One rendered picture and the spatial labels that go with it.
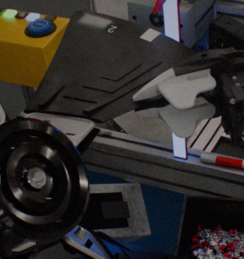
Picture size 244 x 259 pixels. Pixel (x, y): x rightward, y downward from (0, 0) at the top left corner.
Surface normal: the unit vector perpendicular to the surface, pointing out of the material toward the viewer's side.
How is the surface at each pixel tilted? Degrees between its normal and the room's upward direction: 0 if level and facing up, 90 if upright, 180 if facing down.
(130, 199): 50
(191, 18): 90
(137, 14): 90
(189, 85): 6
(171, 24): 90
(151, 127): 0
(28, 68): 90
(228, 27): 9
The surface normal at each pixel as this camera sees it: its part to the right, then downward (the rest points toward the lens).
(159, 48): 0.16, -0.78
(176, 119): -0.07, -0.66
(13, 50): -0.43, 0.60
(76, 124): -0.15, -0.84
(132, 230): 0.62, -0.35
